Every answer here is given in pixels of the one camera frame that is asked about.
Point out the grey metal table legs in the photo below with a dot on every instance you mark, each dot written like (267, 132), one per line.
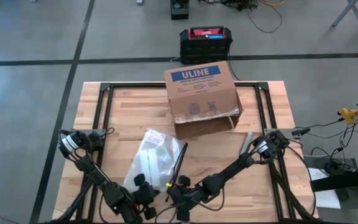
(342, 14)

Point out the grey metal stand base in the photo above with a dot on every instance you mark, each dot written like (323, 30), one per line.
(314, 160)

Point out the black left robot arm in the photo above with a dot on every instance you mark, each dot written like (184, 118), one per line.
(92, 168)

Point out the yellow power connector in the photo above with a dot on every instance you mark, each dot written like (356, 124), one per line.
(348, 114)

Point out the silver utility knife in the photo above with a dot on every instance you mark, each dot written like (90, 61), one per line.
(246, 143)

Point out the black crossbar stand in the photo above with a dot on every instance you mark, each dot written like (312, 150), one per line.
(346, 179)

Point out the black metal table frame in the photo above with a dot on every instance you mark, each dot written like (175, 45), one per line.
(129, 84)

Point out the brown ULINE cardboard box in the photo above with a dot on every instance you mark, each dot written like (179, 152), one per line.
(200, 90)

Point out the white paper sheet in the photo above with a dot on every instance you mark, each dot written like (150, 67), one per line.
(328, 199)

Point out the black computer box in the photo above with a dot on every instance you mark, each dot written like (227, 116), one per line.
(179, 9)

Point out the white rectangular block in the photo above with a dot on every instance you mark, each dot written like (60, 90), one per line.
(149, 168)

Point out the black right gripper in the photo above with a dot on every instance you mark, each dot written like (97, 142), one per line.
(183, 197)

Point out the clear plastic bag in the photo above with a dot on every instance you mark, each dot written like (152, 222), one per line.
(154, 161)

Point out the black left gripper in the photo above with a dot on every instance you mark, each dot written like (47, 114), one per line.
(146, 196)

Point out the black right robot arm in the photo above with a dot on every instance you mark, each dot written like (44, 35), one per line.
(228, 174)

